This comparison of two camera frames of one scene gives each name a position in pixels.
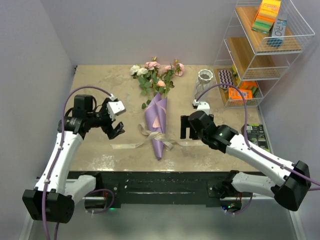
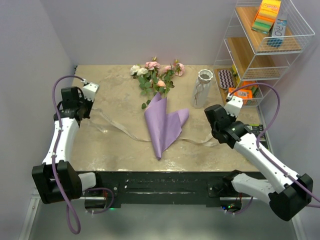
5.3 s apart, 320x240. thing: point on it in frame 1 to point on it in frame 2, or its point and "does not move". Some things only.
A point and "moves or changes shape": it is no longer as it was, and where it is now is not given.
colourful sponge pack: [267, 15] does not move
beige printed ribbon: [149, 136] moves or changes shape
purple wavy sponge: [225, 77] does not move
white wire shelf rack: [260, 42] does not move
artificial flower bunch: [152, 80] does not move
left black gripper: [108, 128] to [86, 115]
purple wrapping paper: [156, 116] moves or changes shape
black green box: [256, 134] does not move
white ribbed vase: [205, 77] does not move
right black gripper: [184, 124] to [232, 117]
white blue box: [278, 35] does not move
